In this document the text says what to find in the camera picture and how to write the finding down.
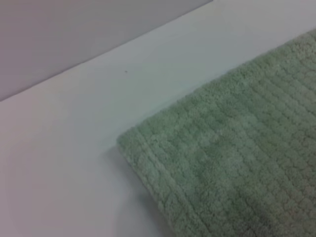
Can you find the green waffle-weave towel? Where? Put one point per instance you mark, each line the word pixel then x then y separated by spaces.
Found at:
pixel 234 153

